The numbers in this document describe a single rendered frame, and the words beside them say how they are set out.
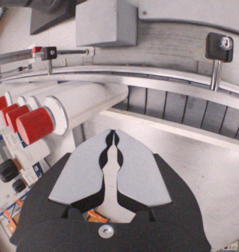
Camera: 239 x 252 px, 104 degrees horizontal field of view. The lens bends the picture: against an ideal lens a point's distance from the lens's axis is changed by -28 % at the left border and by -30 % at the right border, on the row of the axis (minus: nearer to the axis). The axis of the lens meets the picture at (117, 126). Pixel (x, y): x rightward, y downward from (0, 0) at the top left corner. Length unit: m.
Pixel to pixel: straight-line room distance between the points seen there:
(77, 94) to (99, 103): 0.04
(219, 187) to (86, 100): 0.42
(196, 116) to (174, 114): 0.04
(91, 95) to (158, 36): 0.19
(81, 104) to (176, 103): 0.16
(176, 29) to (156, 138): 0.26
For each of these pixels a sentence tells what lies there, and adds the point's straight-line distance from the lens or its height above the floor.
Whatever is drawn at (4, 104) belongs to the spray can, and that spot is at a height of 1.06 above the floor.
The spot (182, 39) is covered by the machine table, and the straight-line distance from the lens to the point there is 0.29.
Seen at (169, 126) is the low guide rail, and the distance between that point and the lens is 0.23.
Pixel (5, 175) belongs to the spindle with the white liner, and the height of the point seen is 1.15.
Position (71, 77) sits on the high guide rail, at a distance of 0.24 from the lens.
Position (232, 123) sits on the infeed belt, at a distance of 0.27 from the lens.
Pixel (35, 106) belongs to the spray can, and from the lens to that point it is 0.20.
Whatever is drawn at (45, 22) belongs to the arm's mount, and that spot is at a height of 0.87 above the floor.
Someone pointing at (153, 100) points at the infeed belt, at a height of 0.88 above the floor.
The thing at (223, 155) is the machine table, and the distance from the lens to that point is 0.36.
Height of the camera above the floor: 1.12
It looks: 49 degrees down
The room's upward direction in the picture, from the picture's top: 129 degrees counter-clockwise
